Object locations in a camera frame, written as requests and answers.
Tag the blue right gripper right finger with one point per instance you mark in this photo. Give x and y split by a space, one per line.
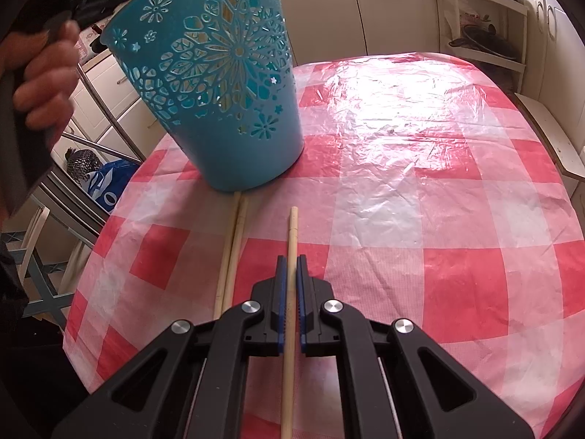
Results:
306 309

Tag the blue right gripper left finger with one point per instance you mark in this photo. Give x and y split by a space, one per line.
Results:
279 302

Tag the white rolling kitchen cart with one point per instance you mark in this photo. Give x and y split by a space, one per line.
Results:
489 32

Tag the person's left hand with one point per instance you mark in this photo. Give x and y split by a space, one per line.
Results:
50 77

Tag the blue white plastic bag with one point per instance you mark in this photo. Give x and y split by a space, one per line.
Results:
106 185

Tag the red white checkered tablecloth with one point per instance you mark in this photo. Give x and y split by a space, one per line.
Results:
421 193

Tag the teal perforated plastic basket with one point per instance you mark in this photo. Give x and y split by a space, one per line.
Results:
218 76

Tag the small white wooden stool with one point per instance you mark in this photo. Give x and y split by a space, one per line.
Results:
553 137

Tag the broom with metal handle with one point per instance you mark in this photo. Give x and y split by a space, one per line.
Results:
85 143

